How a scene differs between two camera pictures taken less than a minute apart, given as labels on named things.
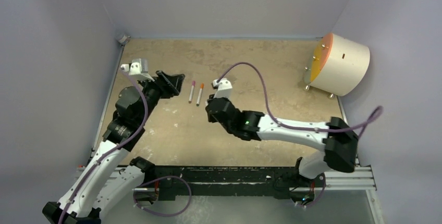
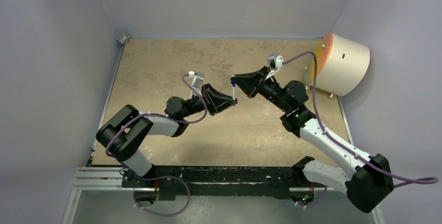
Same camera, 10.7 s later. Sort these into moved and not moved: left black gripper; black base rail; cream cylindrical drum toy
Moved: left black gripper
Not moved: black base rail; cream cylindrical drum toy
